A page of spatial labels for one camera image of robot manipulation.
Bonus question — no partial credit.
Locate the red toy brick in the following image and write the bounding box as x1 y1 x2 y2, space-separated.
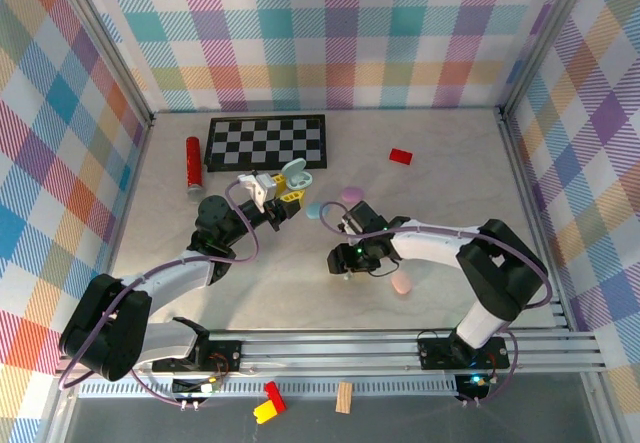
264 380 288 411

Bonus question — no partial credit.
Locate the black controller board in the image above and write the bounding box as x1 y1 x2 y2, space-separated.
171 376 222 405
453 372 494 407

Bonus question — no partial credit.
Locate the red cylindrical tube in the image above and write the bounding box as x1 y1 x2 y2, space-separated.
184 135 207 205

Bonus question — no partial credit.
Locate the small wooden block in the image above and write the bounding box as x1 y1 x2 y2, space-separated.
335 382 354 415

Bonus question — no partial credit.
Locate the pink earbud charging case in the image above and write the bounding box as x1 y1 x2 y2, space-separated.
390 270 414 297

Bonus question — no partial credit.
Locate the aluminium side rail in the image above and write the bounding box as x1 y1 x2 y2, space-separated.
64 112 161 354
494 106 609 364

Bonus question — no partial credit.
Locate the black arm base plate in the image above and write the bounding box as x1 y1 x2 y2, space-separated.
417 329 511 372
151 340 245 372

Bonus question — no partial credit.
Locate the yellow toy brick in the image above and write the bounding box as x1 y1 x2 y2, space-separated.
252 398 279 425

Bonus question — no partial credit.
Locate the white slotted cable duct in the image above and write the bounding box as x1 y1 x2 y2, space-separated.
77 380 461 398

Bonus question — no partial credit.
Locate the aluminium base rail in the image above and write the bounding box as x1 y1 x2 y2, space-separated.
54 330 609 379

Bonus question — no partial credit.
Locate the mint earbud charging case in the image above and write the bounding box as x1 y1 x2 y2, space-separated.
279 158 315 190

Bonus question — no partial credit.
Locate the black white checkerboard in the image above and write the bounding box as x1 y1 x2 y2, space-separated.
205 114 330 173

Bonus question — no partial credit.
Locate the aluminium frame post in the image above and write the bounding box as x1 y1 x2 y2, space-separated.
497 0 601 122
49 0 156 129

